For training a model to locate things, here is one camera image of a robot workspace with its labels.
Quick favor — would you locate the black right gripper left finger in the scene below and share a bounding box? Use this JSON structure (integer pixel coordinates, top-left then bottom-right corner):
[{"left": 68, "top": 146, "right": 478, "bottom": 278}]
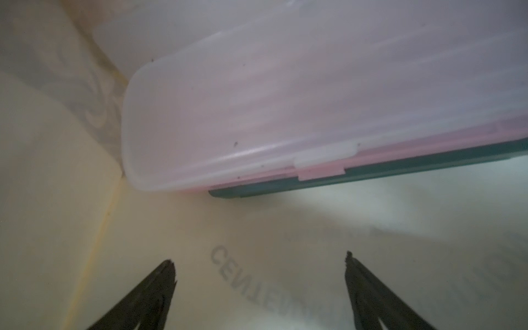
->
[{"left": 89, "top": 259, "right": 177, "bottom": 330}]

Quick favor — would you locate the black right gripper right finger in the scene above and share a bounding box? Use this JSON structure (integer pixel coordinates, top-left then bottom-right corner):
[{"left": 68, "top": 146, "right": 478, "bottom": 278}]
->
[{"left": 345, "top": 251, "right": 435, "bottom": 330}]

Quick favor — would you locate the pink translucent case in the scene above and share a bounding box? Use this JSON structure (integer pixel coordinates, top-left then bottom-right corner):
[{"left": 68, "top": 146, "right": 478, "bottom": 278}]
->
[{"left": 177, "top": 114, "right": 527, "bottom": 191}]

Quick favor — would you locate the dark green case in bag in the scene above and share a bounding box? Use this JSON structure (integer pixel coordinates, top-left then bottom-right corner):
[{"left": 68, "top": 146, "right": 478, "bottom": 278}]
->
[{"left": 208, "top": 138, "right": 527, "bottom": 199}]

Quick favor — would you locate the cream canvas tote bag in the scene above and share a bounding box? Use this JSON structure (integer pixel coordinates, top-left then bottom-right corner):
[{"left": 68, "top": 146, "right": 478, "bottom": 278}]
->
[{"left": 1, "top": 1, "right": 527, "bottom": 329}]

